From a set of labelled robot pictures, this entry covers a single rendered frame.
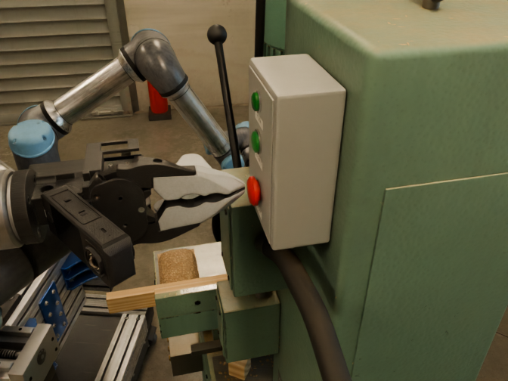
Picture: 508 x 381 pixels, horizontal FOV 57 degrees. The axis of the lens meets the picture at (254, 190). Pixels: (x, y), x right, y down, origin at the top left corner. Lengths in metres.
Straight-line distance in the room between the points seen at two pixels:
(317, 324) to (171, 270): 0.63
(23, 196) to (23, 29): 3.52
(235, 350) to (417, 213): 0.44
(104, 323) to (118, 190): 1.52
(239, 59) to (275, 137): 3.59
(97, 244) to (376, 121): 0.24
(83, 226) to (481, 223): 0.36
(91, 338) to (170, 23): 2.59
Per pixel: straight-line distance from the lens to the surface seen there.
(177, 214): 0.47
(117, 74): 1.48
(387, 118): 0.38
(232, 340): 0.78
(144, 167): 0.44
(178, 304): 0.95
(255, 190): 0.46
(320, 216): 0.45
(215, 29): 0.85
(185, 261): 1.05
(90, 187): 0.45
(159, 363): 2.05
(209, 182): 0.45
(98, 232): 0.40
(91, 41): 3.89
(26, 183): 0.47
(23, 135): 1.43
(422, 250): 0.48
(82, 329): 1.95
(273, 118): 0.39
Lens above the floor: 1.62
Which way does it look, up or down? 33 degrees down
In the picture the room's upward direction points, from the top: straight up
